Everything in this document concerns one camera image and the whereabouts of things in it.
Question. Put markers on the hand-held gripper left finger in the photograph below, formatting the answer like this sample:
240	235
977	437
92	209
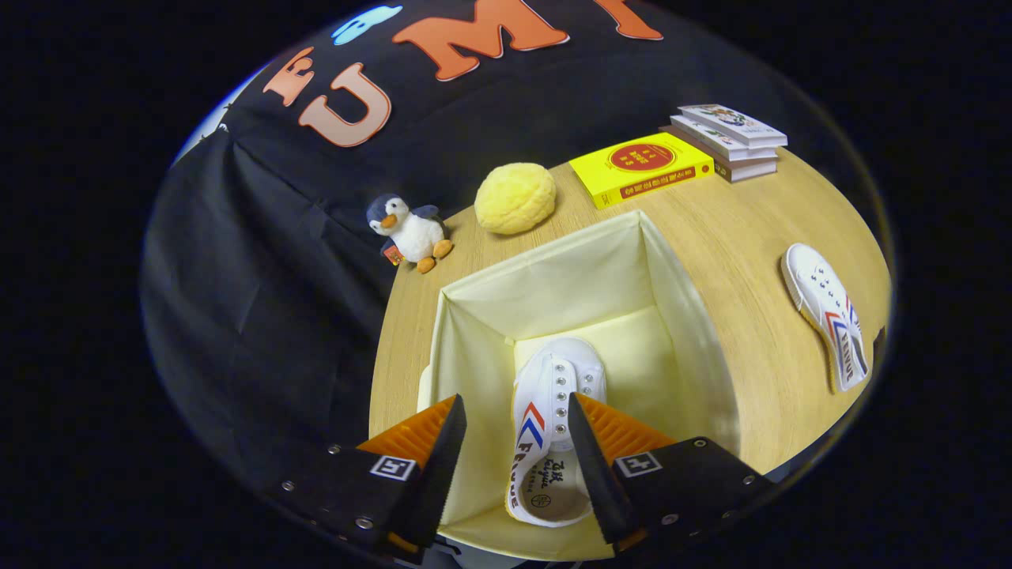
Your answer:
431	482

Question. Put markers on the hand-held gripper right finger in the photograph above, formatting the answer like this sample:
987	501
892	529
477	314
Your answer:
601	474

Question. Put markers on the white canvas shoe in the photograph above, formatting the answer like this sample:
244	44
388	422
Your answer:
553	442
830	316

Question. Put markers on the beige fabric storage box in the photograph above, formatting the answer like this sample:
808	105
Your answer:
577	276

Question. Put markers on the penguin plush toy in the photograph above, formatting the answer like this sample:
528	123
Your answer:
415	233

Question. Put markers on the yellow bread-shaped plush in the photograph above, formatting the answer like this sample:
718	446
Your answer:
515	199

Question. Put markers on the thick yellow book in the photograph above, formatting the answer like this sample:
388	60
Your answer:
640	166

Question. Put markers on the brown cover book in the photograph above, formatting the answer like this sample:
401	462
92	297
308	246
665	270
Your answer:
747	171

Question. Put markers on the white floral cover book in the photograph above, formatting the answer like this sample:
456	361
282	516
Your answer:
731	122

